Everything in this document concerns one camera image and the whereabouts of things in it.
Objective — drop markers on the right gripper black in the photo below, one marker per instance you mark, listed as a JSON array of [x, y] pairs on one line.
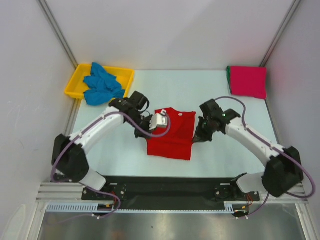
[[199, 136]]

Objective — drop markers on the aluminium frame rail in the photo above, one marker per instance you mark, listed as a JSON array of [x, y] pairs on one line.
[[72, 192]]

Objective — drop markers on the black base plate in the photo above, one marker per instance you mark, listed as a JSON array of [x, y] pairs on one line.
[[175, 193]]

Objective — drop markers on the folded magenta t shirt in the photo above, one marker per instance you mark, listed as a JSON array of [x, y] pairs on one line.
[[247, 81]]

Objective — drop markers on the blue t shirt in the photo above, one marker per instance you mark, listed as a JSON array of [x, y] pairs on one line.
[[103, 86]]

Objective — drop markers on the yellow plastic tray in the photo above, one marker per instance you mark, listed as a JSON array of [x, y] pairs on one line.
[[76, 86]]

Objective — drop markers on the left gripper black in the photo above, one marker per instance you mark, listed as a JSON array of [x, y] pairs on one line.
[[147, 128]]

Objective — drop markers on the red t shirt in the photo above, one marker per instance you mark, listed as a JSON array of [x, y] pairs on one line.
[[177, 143]]

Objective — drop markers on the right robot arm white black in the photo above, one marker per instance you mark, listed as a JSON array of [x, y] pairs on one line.
[[282, 169]]

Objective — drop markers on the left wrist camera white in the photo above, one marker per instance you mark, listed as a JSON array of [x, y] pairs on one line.
[[158, 120]]

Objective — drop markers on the grey slotted cable duct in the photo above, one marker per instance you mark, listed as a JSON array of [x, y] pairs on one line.
[[96, 208]]

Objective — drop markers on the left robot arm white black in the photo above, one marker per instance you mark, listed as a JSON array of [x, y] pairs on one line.
[[70, 152]]

